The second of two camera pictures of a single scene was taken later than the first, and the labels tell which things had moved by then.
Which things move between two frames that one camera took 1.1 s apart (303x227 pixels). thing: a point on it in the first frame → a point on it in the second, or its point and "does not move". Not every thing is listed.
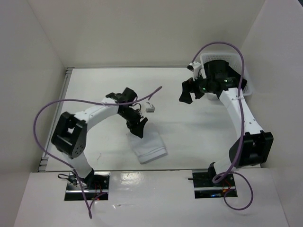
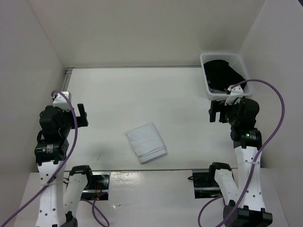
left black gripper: x=137 y=127 → x=81 y=120
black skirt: x=221 y=69 does not move
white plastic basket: x=235 y=60 does not move
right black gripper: x=190 y=85 → x=218 y=105
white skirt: x=150 y=147 does not move
